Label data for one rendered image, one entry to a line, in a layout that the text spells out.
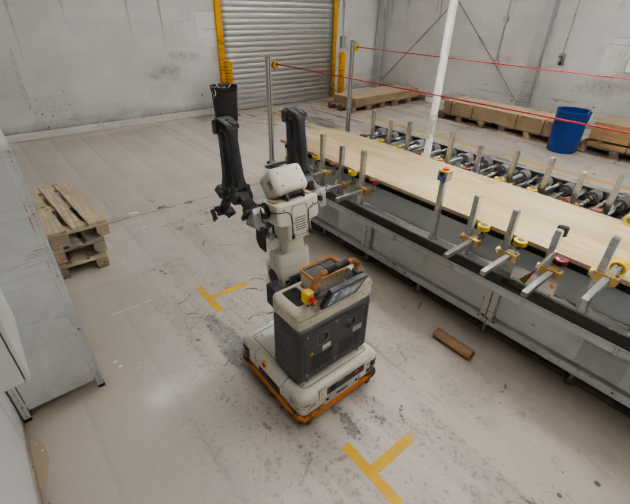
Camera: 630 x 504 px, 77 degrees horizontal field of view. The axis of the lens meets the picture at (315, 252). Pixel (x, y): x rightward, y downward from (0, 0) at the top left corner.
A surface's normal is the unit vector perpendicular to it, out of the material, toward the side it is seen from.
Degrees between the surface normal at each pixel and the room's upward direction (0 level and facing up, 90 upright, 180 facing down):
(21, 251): 90
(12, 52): 90
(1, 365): 90
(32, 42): 90
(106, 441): 0
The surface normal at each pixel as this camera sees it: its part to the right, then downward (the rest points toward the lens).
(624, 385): -0.75, 0.34
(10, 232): 0.63, 0.42
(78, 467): 0.02, -0.85
